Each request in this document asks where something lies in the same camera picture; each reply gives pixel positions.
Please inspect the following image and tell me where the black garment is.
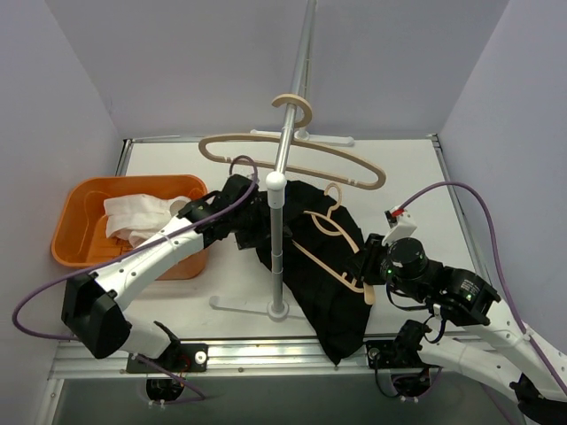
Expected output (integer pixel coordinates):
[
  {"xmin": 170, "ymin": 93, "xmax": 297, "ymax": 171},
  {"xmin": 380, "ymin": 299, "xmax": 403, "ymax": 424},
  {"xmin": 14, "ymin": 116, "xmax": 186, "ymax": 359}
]
[{"xmin": 221, "ymin": 179, "xmax": 373, "ymax": 367}]

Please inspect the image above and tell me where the beige wooden hanger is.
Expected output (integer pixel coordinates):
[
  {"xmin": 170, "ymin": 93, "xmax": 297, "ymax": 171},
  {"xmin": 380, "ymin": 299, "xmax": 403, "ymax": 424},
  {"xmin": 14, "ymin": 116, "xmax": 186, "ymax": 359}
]
[
  {"xmin": 198, "ymin": 93, "xmax": 387, "ymax": 191},
  {"xmin": 292, "ymin": 182, "xmax": 376, "ymax": 306}
]

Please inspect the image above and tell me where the white pleated skirt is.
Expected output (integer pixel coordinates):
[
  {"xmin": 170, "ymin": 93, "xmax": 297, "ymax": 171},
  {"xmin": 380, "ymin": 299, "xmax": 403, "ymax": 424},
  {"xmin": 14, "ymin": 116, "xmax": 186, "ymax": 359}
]
[{"xmin": 104, "ymin": 194, "xmax": 190, "ymax": 255}]

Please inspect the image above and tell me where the beige wooden hanger front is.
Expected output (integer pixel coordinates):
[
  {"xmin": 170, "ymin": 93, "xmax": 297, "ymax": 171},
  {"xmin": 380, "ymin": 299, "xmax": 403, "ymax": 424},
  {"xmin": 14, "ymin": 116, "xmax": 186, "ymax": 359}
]
[{"xmin": 198, "ymin": 93, "xmax": 387, "ymax": 191}]

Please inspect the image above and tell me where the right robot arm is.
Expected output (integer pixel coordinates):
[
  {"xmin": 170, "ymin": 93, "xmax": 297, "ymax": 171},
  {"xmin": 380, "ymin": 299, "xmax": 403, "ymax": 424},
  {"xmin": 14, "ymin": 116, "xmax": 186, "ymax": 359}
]
[{"xmin": 346, "ymin": 235, "xmax": 566, "ymax": 424}]

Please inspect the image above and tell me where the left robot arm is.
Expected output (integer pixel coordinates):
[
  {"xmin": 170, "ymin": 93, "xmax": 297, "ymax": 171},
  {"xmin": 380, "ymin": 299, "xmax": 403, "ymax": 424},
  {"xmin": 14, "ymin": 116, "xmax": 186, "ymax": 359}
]
[{"xmin": 61, "ymin": 174, "xmax": 261, "ymax": 371}]

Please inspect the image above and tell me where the silver clothes rack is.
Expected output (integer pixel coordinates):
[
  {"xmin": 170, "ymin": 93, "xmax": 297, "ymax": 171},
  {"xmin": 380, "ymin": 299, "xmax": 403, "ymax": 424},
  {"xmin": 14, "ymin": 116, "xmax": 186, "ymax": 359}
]
[{"xmin": 209, "ymin": 0, "xmax": 355, "ymax": 321}]

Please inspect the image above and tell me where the orange plastic basket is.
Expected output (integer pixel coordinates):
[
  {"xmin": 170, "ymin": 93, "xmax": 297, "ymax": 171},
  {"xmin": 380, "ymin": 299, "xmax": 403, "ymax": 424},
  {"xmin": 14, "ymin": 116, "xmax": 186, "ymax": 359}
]
[{"xmin": 51, "ymin": 174, "xmax": 208, "ymax": 268}]

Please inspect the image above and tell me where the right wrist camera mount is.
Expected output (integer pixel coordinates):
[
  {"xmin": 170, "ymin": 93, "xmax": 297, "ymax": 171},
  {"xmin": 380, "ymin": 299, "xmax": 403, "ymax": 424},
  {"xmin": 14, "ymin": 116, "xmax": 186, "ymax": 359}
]
[{"xmin": 382, "ymin": 208, "xmax": 417, "ymax": 246}]

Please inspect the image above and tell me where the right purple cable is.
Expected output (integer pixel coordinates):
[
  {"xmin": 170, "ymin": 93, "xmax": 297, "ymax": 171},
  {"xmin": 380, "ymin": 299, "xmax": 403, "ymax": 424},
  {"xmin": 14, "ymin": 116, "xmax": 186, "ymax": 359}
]
[{"xmin": 396, "ymin": 181, "xmax": 567, "ymax": 425}]

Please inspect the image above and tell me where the purple cable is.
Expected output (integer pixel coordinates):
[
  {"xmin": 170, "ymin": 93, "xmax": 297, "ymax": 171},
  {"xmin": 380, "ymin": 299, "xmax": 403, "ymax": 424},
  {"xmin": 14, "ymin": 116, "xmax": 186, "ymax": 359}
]
[
  {"xmin": 396, "ymin": 181, "xmax": 567, "ymax": 425},
  {"xmin": 12, "ymin": 154, "xmax": 207, "ymax": 405}
]

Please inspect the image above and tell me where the aluminium mounting rail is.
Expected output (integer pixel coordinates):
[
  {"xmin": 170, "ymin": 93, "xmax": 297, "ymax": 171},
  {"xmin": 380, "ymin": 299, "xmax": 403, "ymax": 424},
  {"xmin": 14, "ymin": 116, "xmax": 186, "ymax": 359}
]
[{"xmin": 50, "ymin": 336, "xmax": 470, "ymax": 380}]

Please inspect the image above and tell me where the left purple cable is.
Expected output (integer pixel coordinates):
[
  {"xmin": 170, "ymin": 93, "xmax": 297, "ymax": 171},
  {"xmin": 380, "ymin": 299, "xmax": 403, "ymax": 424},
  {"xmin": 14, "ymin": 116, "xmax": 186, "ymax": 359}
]
[{"xmin": 12, "ymin": 154, "xmax": 207, "ymax": 405}]

